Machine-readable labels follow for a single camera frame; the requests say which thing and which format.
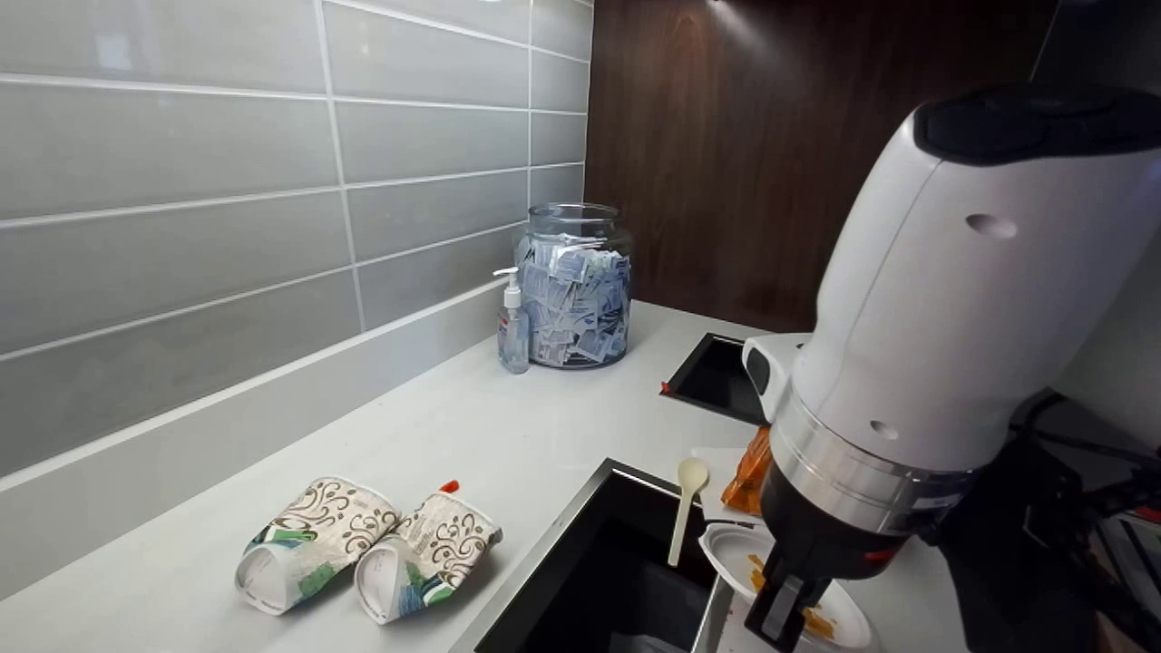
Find orange chip pieces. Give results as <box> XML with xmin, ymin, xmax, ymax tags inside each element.
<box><xmin>743</xmin><ymin>550</ymin><xmax>843</xmax><ymax>642</ymax></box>

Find right patterned snack bag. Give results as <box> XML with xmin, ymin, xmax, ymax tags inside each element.
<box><xmin>348</xmin><ymin>488</ymin><xmax>503</xmax><ymax>627</ymax></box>

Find crushed patterned paper cup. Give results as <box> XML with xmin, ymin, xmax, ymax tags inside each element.
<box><xmin>231</xmin><ymin>477</ymin><xmax>402</xmax><ymax>619</ymax></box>

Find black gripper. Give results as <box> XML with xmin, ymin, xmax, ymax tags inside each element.
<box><xmin>743</xmin><ymin>466</ymin><xmax>911</xmax><ymax>653</ymax></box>

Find dark wood cabinet panel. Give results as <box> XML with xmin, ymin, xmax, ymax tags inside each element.
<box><xmin>584</xmin><ymin>0</ymin><xmax>1067</xmax><ymax>339</ymax></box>

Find white plastic spoon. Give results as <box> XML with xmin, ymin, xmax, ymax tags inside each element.
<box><xmin>664</xmin><ymin>449</ymin><xmax>714</xmax><ymax>575</ymax></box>

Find black sink basin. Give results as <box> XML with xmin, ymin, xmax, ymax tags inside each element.
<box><xmin>450</xmin><ymin>454</ymin><xmax>756</xmax><ymax>653</ymax></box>

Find glass jar with packets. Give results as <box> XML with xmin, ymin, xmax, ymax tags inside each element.
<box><xmin>517</xmin><ymin>200</ymin><xmax>636</xmax><ymax>369</ymax></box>

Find orange Sun Chips bag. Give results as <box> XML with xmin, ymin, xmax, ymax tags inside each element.
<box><xmin>717</xmin><ymin>420</ymin><xmax>777</xmax><ymax>519</ymax></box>

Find clear sanitizer pump bottle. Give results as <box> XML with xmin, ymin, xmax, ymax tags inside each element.
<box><xmin>491</xmin><ymin>266</ymin><xmax>538</xmax><ymax>378</ymax></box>

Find round white plate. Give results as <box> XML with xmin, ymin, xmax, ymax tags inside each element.
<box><xmin>697</xmin><ymin>519</ymin><xmax>873</xmax><ymax>653</ymax></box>

